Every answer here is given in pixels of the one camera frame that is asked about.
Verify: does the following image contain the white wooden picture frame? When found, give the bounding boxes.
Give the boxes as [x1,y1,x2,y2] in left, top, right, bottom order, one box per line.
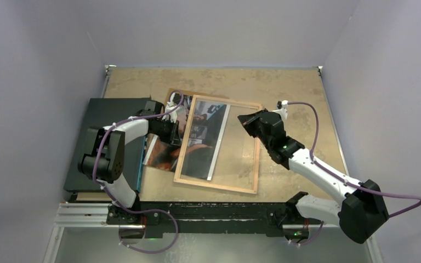
[173,95,263,195]

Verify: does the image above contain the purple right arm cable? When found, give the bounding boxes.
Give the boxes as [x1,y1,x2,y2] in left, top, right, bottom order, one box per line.
[285,101,421,248]

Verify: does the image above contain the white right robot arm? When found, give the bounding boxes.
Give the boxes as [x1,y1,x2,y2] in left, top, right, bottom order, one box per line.
[238,109,390,244]

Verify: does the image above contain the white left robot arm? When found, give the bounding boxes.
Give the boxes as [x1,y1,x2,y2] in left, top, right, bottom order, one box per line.
[77,100,183,224]

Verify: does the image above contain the black foam pad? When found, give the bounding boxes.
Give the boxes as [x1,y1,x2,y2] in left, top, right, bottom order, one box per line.
[63,98,153,193]

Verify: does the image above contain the aluminium extrusion rail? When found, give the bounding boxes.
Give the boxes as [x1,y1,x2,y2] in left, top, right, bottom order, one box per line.
[53,202,374,228]

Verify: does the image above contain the colour photo print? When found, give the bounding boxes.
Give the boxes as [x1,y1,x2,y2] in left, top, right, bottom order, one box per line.
[143,96,230,181]

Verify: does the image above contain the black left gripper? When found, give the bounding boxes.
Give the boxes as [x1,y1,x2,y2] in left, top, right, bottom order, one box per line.
[152,118,182,146]

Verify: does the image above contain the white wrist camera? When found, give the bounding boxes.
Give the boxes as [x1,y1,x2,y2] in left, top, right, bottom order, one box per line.
[165,93,183,122]
[273,100,288,120]

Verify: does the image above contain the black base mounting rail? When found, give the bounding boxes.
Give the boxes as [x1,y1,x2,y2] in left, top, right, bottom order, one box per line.
[106,201,319,238]

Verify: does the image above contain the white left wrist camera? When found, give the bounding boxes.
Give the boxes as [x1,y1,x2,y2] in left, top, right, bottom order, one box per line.
[165,93,183,122]

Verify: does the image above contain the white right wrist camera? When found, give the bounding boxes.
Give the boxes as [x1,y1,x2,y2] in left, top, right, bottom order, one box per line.
[273,100,288,120]

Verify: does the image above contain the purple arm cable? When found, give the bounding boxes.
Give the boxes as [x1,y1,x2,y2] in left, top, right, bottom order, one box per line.
[92,90,185,254]
[285,101,421,248]

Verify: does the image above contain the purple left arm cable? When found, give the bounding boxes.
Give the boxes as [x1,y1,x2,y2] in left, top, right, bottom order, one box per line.
[92,90,185,254]

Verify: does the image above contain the brown backing board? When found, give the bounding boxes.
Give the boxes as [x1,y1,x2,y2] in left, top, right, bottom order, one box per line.
[165,88,228,104]

